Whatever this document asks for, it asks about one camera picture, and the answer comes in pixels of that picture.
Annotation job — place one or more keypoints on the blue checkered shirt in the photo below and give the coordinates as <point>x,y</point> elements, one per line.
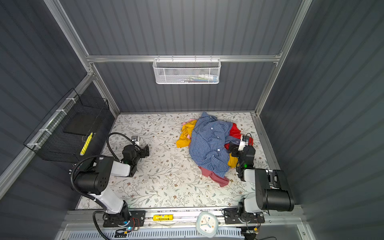
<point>207,148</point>

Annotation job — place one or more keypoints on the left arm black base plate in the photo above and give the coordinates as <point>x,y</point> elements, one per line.
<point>133,219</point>

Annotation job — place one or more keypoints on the floral table mat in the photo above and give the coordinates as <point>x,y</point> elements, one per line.
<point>168,177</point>

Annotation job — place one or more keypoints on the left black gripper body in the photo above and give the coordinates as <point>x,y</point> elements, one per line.
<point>144,150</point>

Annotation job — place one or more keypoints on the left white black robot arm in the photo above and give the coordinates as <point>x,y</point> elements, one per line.
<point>90,178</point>

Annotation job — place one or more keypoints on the yellow cloth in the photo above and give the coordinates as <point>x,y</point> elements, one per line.
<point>181,143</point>

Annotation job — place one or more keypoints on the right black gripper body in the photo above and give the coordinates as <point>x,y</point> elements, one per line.
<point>234,149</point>

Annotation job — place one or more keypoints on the white wire mesh basket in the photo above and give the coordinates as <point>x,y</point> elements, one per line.
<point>187,73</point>

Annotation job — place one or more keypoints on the red cloth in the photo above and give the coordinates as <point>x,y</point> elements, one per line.
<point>236,133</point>

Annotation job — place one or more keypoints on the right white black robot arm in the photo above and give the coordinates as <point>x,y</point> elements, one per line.
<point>272,191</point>

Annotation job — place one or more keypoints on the black wire basket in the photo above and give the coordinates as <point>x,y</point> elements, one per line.
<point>62,136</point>

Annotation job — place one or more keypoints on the white analog clock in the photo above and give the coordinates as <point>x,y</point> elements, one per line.
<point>207,224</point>

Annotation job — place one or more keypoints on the yellow spirit level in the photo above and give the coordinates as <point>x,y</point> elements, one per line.
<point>163,217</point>

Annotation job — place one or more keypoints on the white ventilation grille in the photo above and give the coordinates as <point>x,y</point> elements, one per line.
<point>156,234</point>

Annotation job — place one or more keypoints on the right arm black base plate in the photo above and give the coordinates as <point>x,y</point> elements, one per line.
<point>235,216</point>

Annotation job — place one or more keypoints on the dusty pink cloth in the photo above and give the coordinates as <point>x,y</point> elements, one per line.
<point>215,178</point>

